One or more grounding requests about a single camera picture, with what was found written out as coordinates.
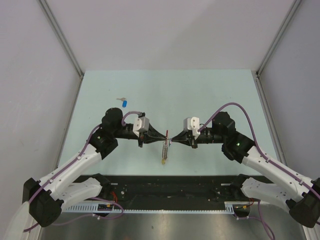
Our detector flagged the red-handled metal key holder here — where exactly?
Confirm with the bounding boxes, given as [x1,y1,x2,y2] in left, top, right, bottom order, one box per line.
[161,130,171,161]

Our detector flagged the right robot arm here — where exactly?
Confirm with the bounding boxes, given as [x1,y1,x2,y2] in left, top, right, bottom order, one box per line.
[172,111,320,228]

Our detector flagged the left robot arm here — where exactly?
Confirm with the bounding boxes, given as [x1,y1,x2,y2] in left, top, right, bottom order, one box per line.
[22,107,167,228]

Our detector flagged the key with blue tag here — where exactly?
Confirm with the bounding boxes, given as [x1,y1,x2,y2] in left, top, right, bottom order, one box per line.
[117,97,128,108]

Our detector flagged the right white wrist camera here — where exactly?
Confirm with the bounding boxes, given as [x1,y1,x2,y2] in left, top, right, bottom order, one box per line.
[183,116,201,140]

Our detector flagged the white slotted cable duct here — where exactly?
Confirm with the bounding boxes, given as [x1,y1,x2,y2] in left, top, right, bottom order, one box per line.
[66,202,237,216]

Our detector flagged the right aluminium corner post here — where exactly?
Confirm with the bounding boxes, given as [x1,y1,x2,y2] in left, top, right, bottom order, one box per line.
[254,0,304,77]

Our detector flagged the aluminium corner post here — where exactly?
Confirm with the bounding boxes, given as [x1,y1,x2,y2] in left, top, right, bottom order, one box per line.
[254,0,304,77]
[37,0,84,80]

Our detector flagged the left aluminium corner post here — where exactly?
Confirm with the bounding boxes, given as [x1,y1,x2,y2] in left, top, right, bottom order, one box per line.
[37,0,84,80]

